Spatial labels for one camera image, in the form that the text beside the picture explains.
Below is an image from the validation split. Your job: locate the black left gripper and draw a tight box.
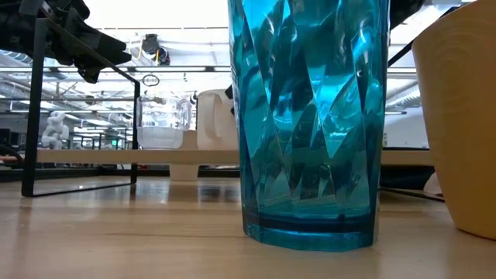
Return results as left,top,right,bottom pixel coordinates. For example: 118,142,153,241
0,0,133,84

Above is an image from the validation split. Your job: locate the white ceramic mug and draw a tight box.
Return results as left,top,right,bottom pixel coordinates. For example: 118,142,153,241
196,88,239,151

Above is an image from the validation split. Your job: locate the blue faceted plastic tumbler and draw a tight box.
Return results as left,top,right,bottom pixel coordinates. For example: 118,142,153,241
227,0,391,253

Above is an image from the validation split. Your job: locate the wooden shelf with black frame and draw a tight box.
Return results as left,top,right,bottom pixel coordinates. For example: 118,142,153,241
21,5,462,202

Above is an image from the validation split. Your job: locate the navy blue cloth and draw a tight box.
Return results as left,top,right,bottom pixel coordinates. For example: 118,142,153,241
379,164,436,191

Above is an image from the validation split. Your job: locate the orange handleless cup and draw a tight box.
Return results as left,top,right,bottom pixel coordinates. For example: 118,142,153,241
411,0,496,241

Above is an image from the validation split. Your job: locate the white robot figure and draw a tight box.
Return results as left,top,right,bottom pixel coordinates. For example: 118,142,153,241
40,111,71,150

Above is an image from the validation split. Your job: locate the pink cloth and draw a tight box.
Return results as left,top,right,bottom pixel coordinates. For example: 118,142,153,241
422,172,443,196

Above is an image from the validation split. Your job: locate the black ceiling cable reel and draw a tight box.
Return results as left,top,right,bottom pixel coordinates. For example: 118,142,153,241
140,33,171,66

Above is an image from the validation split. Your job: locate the black metal table frame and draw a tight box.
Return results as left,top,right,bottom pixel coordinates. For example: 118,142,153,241
0,165,241,183

